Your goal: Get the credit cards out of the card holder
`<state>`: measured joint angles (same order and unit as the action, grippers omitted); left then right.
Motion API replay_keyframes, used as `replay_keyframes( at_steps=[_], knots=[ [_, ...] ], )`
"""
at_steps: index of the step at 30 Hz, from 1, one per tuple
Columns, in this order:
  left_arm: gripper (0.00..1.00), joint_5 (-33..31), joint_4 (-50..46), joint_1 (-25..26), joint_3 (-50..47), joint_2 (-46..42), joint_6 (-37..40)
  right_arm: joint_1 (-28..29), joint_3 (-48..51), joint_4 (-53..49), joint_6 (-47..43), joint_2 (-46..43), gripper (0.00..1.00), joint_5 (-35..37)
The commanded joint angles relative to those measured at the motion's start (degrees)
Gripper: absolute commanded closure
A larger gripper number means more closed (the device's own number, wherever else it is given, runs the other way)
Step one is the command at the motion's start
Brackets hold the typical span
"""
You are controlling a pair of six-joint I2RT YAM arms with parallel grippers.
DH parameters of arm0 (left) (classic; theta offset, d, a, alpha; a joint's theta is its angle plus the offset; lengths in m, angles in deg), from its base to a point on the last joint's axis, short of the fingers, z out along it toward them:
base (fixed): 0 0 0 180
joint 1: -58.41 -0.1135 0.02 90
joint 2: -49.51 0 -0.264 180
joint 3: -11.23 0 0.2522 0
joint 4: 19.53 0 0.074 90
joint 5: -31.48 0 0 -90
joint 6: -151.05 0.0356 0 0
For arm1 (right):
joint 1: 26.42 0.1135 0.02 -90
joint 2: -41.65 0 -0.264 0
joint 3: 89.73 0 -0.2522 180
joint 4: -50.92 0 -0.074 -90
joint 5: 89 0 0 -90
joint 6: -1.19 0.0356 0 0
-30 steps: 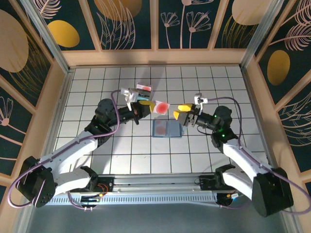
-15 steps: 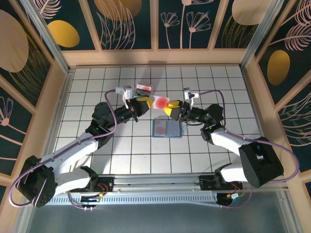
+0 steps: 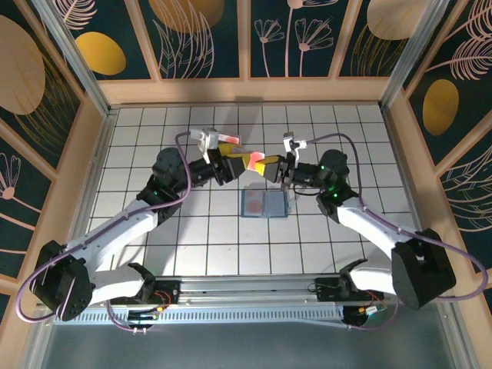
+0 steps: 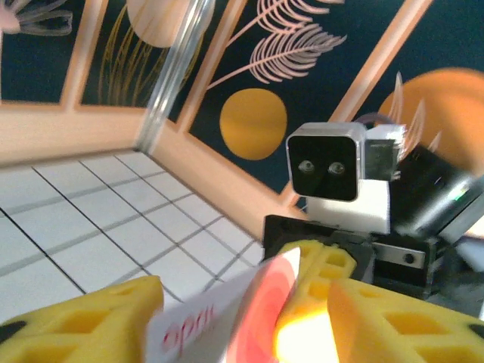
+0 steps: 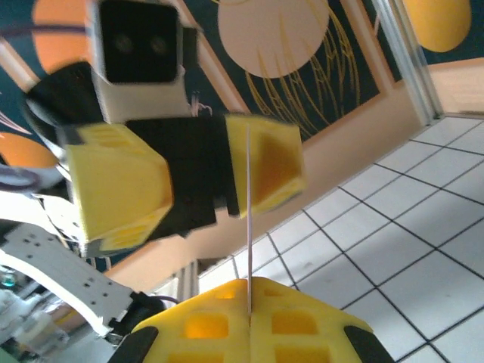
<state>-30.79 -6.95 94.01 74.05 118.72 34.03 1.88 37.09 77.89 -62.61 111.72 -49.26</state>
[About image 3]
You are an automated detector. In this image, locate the blue card holder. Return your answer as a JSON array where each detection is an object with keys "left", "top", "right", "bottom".
[{"left": 241, "top": 188, "right": 290, "bottom": 220}]

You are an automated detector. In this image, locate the black connector block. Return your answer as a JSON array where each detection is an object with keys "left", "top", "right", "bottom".
[{"left": 128, "top": 310, "right": 162, "bottom": 324}]

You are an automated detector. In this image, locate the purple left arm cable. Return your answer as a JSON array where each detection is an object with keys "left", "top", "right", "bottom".
[{"left": 15, "top": 131, "right": 193, "bottom": 334}]

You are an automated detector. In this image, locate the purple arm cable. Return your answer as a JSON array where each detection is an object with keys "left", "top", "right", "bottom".
[
  {"left": 306, "top": 133, "right": 484, "bottom": 332},
  {"left": 15, "top": 131, "right": 193, "bottom": 334}
]

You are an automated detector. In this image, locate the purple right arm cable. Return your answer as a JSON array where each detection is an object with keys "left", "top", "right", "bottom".
[{"left": 306, "top": 133, "right": 484, "bottom": 332}]

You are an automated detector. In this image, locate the aluminium side rail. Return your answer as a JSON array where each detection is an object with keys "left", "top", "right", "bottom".
[
  {"left": 380, "top": 103, "right": 441, "bottom": 274},
  {"left": 61, "top": 107, "right": 119, "bottom": 278}
]

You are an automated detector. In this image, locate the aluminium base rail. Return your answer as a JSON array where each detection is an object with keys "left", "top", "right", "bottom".
[{"left": 38, "top": 273, "right": 453, "bottom": 308}]

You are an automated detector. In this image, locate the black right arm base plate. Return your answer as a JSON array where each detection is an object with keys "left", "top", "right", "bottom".
[{"left": 314, "top": 276, "right": 349, "bottom": 303}]

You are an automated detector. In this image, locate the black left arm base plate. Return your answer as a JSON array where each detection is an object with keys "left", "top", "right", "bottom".
[{"left": 110, "top": 279, "right": 181, "bottom": 308}]

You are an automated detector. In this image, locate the aluminium corner post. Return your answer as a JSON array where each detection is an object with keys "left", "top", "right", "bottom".
[
  {"left": 378, "top": 0, "right": 450, "bottom": 112},
  {"left": 30, "top": 0, "right": 116, "bottom": 118}
]

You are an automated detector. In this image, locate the grey slotted cable duct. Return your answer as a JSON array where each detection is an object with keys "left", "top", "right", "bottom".
[{"left": 53, "top": 306, "right": 347, "bottom": 327}]

